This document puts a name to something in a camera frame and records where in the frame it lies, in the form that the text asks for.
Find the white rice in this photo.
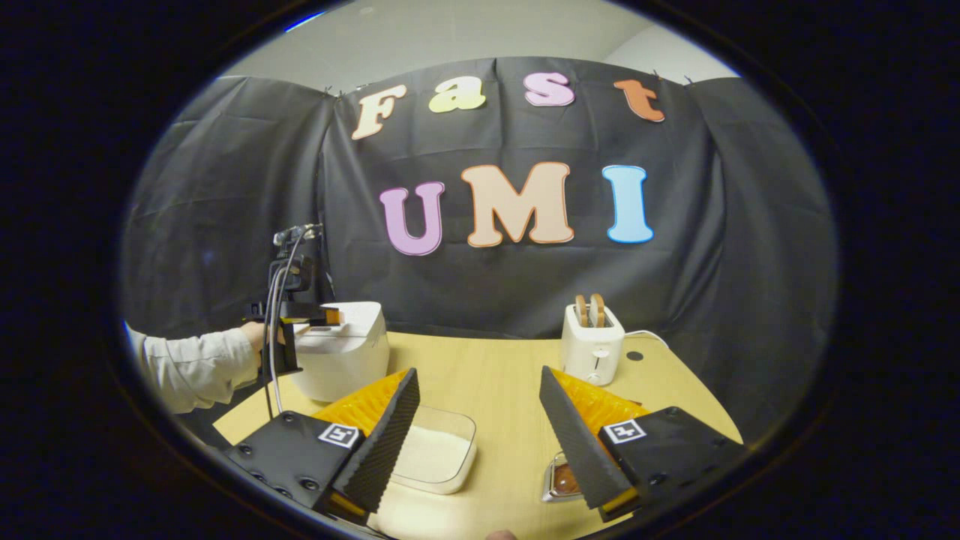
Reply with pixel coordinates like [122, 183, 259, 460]
[394, 426, 470, 485]

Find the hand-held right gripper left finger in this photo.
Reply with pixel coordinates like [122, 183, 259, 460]
[223, 367, 421, 526]

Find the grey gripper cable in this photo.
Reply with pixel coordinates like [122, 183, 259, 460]
[261, 229, 305, 421]

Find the white rice cooker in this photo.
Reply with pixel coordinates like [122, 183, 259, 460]
[289, 301, 391, 404]

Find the white toaster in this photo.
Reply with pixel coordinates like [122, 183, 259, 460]
[561, 304, 626, 386]

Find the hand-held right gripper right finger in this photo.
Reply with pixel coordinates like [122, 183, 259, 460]
[538, 365, 749, 524]

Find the black backdrop cloth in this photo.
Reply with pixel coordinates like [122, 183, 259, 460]
[120, 56, 837, 443]

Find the clear plastic rice container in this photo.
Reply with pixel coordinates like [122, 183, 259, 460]
[390, 405, 478, 496]

